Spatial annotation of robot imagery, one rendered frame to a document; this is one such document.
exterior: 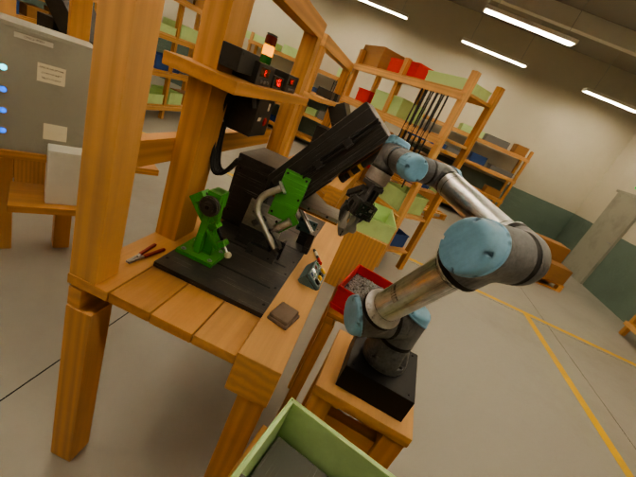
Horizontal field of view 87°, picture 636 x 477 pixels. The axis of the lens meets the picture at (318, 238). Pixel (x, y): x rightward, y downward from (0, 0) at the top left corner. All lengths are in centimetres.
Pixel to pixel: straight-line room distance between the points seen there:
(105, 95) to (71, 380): 97
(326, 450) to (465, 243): 57
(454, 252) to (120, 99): 81
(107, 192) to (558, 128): 1061
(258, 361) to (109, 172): 63
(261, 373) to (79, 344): 63
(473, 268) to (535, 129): 1018
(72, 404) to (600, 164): 1133
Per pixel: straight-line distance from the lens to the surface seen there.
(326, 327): 155
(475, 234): 68
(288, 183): 146
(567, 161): 1115
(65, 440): 177
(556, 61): 1095
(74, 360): 143
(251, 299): 122
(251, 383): 108
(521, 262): 72
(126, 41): 94
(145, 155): 125
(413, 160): 96
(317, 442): 93
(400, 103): 450
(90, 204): 108
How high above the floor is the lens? 162
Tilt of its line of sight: 23 degrees down
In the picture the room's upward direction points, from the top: 24 degrees clockwise
